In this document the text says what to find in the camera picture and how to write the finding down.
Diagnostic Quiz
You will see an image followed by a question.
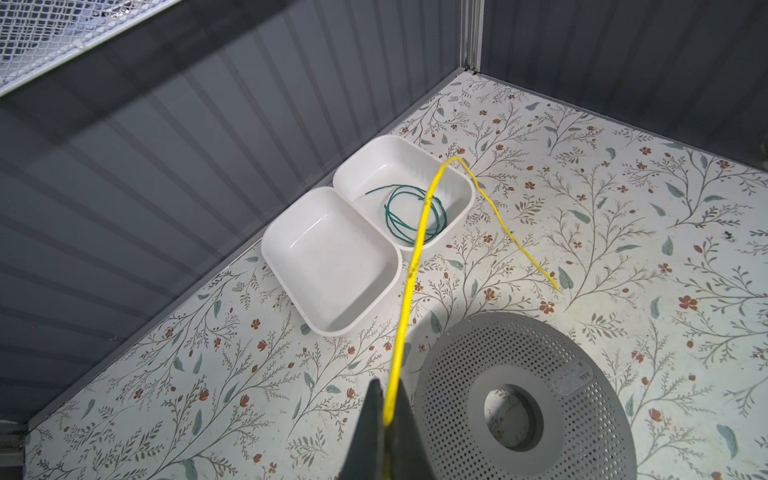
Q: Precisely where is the grey perforated cable spool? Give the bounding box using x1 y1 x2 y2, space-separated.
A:
414 312 638 479

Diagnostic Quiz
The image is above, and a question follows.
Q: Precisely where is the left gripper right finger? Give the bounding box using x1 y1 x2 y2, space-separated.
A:
386 381 436 480

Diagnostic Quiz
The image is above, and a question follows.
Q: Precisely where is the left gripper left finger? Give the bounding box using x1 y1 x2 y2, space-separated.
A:
338 379 385 480

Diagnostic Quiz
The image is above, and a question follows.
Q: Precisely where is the white wire mesh basket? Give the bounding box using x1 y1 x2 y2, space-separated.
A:
1 0 179 96

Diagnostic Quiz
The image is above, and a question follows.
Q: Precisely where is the yellow cable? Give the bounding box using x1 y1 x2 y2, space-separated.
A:
382 155 562 427

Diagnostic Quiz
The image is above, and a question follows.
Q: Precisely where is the green cable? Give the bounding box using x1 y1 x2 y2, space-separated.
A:
364 184 449 247

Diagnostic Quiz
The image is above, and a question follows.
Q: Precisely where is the white tray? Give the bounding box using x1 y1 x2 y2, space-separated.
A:
261 187 402 337
333 135 475 262

